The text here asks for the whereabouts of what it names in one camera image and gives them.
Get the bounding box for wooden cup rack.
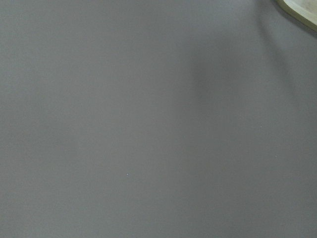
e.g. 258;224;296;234
276;0;317;32

